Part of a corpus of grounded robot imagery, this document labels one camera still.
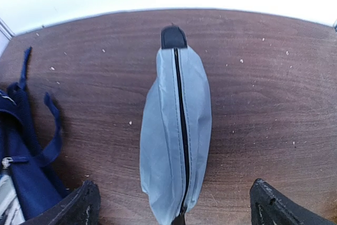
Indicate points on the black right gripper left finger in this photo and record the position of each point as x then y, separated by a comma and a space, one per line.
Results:
82, 206

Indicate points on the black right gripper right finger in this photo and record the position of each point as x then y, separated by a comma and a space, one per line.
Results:
269, 206

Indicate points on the navy blue student backpack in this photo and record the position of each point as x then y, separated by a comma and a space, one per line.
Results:
22, 158

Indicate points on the grey fabric pouch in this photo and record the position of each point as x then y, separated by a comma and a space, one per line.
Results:
176, 130

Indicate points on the blue white bottom book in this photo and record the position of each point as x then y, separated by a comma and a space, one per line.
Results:
10, 208

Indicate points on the left aluminium corner post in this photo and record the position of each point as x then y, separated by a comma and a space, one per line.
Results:
6, 35

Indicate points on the aluminium corner post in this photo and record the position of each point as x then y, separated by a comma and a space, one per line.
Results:
335, 25
6, 35

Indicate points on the right aluminium corner post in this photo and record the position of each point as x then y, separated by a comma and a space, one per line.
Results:
335, 25

